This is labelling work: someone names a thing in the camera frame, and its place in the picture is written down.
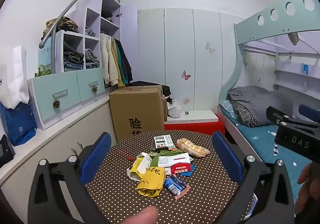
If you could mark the blue shopping bag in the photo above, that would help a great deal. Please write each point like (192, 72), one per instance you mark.
(20, 124)

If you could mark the white wardrobe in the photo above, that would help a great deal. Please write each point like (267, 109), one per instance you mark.
(180, 51)

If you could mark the blue snack wrapper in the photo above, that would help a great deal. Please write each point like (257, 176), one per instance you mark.
(173, 185)

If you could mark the black device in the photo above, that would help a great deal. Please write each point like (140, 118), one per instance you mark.
(5, 150)

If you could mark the yellow white carton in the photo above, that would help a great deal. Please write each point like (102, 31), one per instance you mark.
(140, 164)

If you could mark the person's right hand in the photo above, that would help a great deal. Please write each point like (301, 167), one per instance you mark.
(308, 184)

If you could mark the grey quilt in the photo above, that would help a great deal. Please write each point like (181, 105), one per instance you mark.
(260, 99)

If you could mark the teal bunk bed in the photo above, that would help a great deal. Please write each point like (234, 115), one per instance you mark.
(275, 21)

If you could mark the black clothing heap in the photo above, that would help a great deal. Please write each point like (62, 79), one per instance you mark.
(166, 90)

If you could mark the white plastic bag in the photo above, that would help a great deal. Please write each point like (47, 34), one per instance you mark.
(174, 110)

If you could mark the beige hanging object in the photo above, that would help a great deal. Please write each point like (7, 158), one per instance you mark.
(293, 38)

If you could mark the blue candy print bed sheet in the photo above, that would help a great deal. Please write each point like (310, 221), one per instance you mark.
(257, 140)

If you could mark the faded pink butterfly sticker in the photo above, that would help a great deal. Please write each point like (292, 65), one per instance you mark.
(186, 101)

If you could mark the black hanging coat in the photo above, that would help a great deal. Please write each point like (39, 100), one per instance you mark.
(128, 64)

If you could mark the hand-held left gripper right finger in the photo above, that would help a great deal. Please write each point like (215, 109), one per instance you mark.
(226, 156)

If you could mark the yellow hanging garment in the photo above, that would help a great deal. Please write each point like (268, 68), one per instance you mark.
(118, 74)

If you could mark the red bench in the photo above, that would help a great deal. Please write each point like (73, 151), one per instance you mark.
(195, 127)

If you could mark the grey metal handrail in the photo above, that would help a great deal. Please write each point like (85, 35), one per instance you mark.
(65, 9)

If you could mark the dark folded clothes stack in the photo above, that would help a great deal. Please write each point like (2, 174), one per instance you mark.
(72, 59)

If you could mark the brown folded clothes pile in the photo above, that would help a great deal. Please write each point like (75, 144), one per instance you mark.
(67, 25)

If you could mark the pinecone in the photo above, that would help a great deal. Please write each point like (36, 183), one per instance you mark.
(56, 104)
(94, 89)

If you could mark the white paper envelope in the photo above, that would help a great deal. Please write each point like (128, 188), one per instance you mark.
(176, 159)

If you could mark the green packet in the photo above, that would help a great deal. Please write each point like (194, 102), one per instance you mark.
(154, 161)

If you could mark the small blue box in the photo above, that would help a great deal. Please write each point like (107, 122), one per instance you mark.
(305, 68)

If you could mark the red white packet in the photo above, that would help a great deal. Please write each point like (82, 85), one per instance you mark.
(181, 168)

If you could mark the blue striped pillow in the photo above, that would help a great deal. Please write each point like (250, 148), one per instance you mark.
(226, 109)

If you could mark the beige butterfly sticker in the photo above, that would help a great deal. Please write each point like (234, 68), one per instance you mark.
(210, 48)

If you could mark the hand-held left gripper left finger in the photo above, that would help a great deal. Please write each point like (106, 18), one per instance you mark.
(96, 156)

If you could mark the cream hanging jacket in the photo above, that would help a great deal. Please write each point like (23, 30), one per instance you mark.
(107, 64)

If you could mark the round table brown dotted cloth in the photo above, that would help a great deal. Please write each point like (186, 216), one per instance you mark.
(205, 201)

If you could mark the low white cabinet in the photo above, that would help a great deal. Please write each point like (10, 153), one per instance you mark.
(50, 144)

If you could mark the orange yellow snack bag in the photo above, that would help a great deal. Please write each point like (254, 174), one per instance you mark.
(190, 147)

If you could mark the small white printed box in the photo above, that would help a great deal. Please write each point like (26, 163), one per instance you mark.
(161, 142)

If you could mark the small red twist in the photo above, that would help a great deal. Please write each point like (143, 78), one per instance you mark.
(128, 157)

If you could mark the purple white shelf cabinet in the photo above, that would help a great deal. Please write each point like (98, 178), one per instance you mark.
(128, 39)

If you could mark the grey blue folded clothes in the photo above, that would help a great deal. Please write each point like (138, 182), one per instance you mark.
(92, 60)

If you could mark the white board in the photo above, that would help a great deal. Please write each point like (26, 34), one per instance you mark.
(200, 115)

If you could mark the person's left hand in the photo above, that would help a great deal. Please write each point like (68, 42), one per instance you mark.
(140, 216)

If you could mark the wide teal drawer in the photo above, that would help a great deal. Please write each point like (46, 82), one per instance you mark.
(50, 86)

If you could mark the small blue wrapper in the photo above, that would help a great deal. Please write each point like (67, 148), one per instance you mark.
(192, 169)

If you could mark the green hanging garment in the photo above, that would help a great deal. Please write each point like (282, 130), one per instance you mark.
(123, 69)

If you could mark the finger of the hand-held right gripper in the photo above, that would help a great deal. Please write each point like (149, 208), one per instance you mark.
(277, 115)
(310, 112)

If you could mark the large cardboard box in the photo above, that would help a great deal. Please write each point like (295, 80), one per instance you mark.
(135, 110)

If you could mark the yellow wrapper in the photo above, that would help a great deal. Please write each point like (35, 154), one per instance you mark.
(150, 180)

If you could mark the narrow teal drawer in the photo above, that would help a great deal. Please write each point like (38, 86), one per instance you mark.
(87, 79)

